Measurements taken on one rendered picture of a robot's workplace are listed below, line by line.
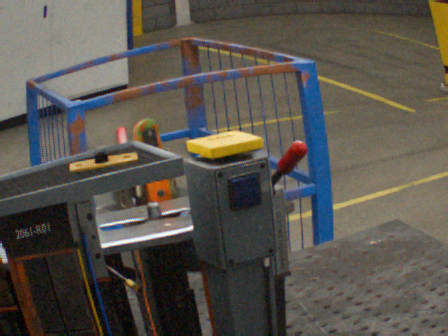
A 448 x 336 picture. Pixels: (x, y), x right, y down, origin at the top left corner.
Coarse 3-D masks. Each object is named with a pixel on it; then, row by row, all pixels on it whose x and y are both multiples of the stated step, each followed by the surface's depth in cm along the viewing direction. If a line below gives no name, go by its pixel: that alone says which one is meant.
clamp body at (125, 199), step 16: (128, 192) 177; (144, 192) 175; (176, 192) 177; (128, 224) 181; (144, 272) 181; (144, 288) 183; (192, 288) 182; (144, 304) 185; (192, 304) 182; (144, 320) 188
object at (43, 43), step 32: (0, 0) 878; (32, 0) 894; (64, 0) 909; (96, 0) 922; (0, 32) 888; (32, 32) 903; (64, 32) 917; (96, 32) 930; (0, 64) 896; (32, 64) 911; (64, 64) 924; (0, 96) 903; (64, 96) 931; (96, 96) 946; (0, 128) 912
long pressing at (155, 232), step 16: (128, 208) 168; (144, 208) 168; (176, 208) 166; (288, 208) 160; (112, 224) 161; (144, 224) 159; (160, 224) 158; (176, 224) 157; (112, 240) 150; (128, 240) 150; (144, 240) 151; (160, 240) 152; (176, 240) 153
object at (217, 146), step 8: (208, 136) 129; (216, 136) 129; (224, 136) 128; (232, 136) 128; (240, 136) 127; (248, 136) 127; (192, 144) 127; (200, 144) 126; (208, 144) 125; (216, 144) 125; (224, 144) 124; (232, 144) 124; (240, 144) 125; (248, 144) 125; (256, 144) 125; (200, 152) 126; (208, 152) 124; (216, 152) 123; (224, 152) 124; (232, 152) 124; (240, 152) 125
